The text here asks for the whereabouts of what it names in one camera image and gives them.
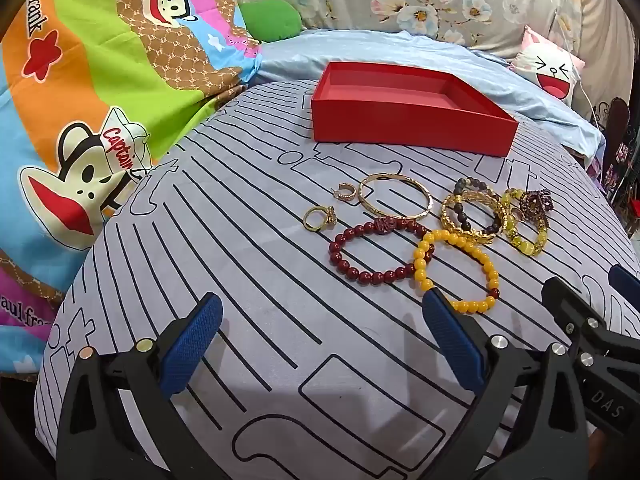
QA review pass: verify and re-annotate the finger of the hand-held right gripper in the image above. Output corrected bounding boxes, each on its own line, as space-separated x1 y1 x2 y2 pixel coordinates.
541 276 608 356
607 264 640 346

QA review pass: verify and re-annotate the yellow crystal bracelet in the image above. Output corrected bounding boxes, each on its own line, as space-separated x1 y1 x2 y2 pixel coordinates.
501 188 550 257

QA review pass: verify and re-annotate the dark metal chair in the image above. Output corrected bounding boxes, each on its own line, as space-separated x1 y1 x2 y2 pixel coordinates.
590 97 640 236

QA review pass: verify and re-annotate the white cable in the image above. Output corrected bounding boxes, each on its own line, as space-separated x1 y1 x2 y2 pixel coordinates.
542 0 601 126

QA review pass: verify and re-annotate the gold bangle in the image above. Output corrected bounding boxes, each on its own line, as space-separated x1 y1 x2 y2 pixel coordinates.
358 173 434 221

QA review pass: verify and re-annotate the black and gold bead bracelet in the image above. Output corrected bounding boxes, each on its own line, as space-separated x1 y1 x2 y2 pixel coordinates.
452 177 505 238

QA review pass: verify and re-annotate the red cardboard box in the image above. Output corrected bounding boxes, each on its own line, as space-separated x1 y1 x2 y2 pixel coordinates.
310 61 519 159

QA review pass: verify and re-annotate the cartoon monkey printed blanket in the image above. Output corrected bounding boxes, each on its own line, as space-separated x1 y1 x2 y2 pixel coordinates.
0 0 266 376

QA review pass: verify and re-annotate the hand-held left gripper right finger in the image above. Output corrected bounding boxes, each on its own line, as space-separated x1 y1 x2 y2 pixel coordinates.
421 289 608 480

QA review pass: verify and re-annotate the orange bead bracelet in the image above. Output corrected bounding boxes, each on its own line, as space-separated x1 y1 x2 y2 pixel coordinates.
413 229 501 316

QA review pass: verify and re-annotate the light blue quilt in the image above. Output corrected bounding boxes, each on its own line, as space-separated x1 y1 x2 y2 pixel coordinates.
255 29 603 156

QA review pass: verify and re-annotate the grey striped bed sheet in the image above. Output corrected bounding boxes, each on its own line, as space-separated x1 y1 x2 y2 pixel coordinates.
35 80 640 480

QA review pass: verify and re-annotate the gold ring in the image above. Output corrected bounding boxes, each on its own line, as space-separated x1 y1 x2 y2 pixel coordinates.
303 205 337 233

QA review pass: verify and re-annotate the gold chain bracelet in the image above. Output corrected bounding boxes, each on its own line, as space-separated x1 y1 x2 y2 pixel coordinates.
440 192 508 247

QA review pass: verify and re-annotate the dark red bead bracelet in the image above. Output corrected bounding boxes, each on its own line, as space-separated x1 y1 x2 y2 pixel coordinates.
328 217 435 287

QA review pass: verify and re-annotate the green pillow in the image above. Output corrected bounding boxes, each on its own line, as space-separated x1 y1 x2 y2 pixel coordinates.
238 0 301 43

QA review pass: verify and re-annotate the cartoon rabbit pillow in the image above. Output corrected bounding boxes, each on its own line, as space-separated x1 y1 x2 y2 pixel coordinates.
510 25 586 106

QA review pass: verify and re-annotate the purple garnet bracelet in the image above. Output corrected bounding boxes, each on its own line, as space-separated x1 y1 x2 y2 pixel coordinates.
519 189 551 223

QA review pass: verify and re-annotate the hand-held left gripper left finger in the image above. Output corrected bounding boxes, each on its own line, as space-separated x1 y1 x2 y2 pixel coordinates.
56 292 224 480

